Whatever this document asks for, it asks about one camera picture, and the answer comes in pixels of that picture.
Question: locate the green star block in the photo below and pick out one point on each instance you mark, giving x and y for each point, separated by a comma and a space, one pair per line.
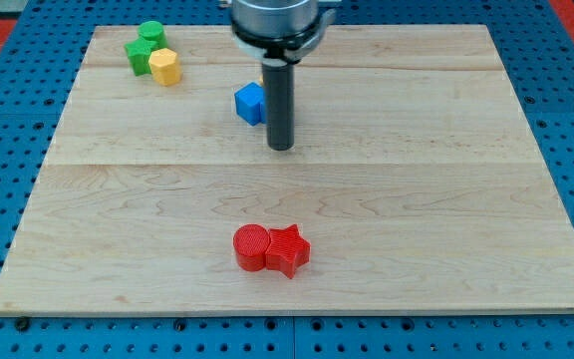
138, 52

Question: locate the red cylinder block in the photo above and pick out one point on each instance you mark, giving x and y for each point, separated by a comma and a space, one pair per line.
250, 243

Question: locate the yellow hexagon block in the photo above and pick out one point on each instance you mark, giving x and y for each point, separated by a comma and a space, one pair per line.
165, 67

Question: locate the red star block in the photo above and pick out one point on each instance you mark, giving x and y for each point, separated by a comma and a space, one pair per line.
287, 251

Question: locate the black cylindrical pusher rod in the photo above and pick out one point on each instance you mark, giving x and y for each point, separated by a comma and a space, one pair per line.
279, 106

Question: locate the blue triangle block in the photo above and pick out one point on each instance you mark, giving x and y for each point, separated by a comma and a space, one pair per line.
249, 104

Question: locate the green cylinder block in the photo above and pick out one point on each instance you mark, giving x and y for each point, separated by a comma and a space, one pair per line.
153, 31

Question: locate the light wooden board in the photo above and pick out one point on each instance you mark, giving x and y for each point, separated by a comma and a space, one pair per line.
414, 176

